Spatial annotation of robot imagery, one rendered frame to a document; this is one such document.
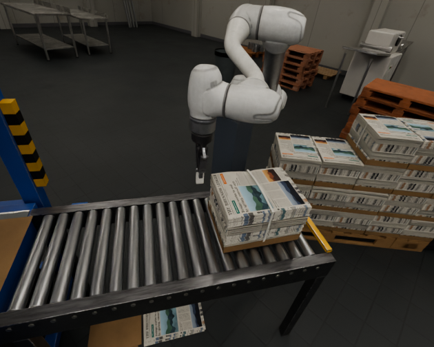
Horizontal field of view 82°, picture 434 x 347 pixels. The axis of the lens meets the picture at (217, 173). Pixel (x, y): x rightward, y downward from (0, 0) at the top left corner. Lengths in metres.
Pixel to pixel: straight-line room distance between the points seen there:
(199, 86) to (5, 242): 1.05
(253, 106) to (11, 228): 1.17
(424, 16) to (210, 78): 7.51
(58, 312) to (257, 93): 0.97
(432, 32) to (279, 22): 6.98
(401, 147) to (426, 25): 6.20
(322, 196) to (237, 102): 1.46
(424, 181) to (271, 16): 1.63
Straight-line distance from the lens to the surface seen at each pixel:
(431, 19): 8.07
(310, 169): 1.89
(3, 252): 1.37
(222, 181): 1.13
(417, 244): 2.84
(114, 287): 1.10
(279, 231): 1.17
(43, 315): 1.13
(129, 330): 1.89
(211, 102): 0.77
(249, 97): 0.75
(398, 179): 2.21
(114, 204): 1.39
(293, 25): 1.22
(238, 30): 1.14
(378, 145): 1.96
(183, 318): 1.87
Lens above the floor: 1.73
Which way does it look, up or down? 37 degrees down
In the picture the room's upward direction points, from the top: 6 degrees clockwise
